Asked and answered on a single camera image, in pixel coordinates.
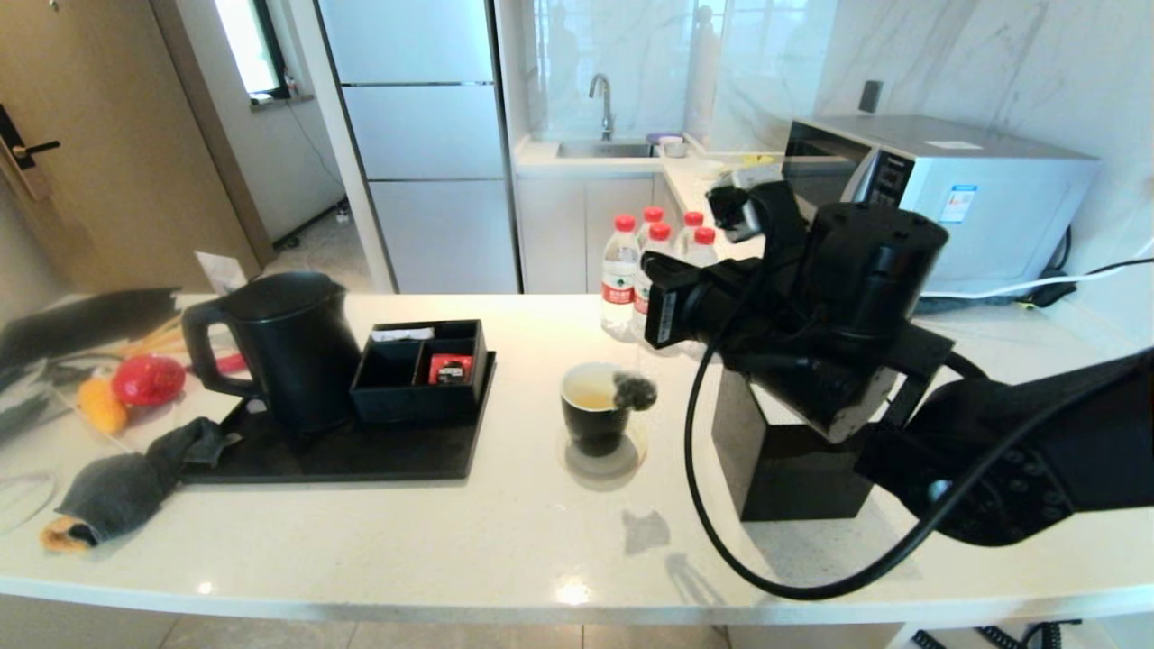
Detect pyramid tea bag with tag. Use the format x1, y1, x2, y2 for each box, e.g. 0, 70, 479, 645
612, 347, 660, 413

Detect black electric kettle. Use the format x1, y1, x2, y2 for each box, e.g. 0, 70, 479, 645
180, 272, 363, 444

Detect white kitchen cabinets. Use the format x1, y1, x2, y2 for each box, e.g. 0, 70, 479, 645
516, 171, 677, 294

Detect steel kitchen sink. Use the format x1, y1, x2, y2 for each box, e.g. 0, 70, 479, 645
554, 138, 659, 160

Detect black mug white inside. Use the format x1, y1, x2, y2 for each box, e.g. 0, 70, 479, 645
560, 362, 634, 457

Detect round white coaster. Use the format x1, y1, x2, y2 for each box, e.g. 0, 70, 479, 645
554, 424, 648, 480

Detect chrome kitchen faucet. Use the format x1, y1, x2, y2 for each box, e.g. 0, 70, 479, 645
588, 72, 616, 141

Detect black tissue box white lid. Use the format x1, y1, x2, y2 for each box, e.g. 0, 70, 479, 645
711, 368, 883, 522

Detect black organizer box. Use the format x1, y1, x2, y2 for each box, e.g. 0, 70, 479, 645
350, 319, 488, 426

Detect white refrigerator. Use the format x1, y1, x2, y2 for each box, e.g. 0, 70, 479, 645
316, 0, 522, 294

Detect silver microwave oven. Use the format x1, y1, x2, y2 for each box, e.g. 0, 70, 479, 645
783, 113, 1101, 295

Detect black serving tray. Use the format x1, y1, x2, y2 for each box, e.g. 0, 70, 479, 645
180, 352, 497, 485

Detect acrylic wifi QR sign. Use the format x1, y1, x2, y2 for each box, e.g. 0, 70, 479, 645
196, 251, 248, 295

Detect red toy apple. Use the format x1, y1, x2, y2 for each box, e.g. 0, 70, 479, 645
111, 354, 187, 407

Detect brown wooden door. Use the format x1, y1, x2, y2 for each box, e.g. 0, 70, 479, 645
0, 0, 262, 294

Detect orange toy fruit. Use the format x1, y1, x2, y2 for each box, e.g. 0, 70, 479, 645
77, 377, 128, 436

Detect black plastic sheet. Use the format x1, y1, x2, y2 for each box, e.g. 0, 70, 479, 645
0, 288, 181, 366

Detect grey cloth tan end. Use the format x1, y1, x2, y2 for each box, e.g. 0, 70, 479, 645
38, 416, 243, 553

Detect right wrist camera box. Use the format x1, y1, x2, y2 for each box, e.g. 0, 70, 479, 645
705, 167, 787, 246

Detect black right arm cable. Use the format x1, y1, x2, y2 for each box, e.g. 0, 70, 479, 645
682, 347, 1154, 602

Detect black microwave power cable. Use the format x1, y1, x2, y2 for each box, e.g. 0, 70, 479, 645
1037, 225, 1154, 307

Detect window with dark frame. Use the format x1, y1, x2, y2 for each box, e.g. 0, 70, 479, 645
214, 0, 291, 102

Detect black coiled cable with plug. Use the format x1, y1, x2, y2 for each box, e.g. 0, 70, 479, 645
911, 617, 1083, 649

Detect black door handle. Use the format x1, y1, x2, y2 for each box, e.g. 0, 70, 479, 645
0, 106, 60, 170

